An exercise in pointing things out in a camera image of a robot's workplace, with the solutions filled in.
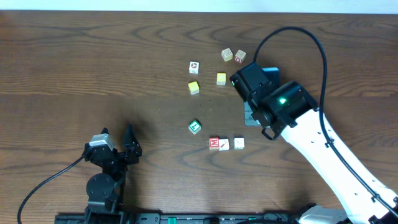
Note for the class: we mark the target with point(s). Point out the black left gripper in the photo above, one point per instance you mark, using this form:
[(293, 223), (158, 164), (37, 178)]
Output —
[(117, 156)]

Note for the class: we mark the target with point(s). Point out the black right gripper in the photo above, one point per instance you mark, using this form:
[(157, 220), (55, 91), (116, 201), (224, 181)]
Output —
[(250, 121)]

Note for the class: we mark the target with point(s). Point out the white block green N side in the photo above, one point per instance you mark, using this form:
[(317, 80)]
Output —
[(239, 143)]

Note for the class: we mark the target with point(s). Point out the white block cane picture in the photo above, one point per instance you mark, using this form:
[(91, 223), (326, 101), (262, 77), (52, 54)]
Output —
[(224, 144)]

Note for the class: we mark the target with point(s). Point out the red letter M block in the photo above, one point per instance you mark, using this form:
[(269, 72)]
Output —
[(214, 143)]

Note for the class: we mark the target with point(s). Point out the green letter L block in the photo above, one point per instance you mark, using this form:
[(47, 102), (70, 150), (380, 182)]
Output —
[(194, 126)]

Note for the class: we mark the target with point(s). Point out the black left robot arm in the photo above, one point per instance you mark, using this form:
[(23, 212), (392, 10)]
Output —
[(106, 190)]

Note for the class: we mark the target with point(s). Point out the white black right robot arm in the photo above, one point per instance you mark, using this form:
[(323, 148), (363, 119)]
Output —
[(288, 111)]

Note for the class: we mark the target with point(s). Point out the yellow letter G block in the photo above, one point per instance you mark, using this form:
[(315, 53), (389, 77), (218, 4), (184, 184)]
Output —
[(221, 78)]

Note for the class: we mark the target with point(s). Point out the wooden block red letter side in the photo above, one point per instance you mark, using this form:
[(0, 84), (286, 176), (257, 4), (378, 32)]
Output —
[(240, 56)]

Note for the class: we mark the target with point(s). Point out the yellow letter W block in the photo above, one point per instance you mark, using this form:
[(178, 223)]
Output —
[(194, 87)]

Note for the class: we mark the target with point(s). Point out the wooden block yellow trim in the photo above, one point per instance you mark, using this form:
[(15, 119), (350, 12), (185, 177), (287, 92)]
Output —
[(227, 54)]

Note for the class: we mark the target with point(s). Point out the white block soccer ball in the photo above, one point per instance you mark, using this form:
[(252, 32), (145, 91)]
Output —
[(194, 67)]

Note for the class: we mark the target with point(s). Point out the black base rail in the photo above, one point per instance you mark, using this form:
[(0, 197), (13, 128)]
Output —
[(156, 218)]

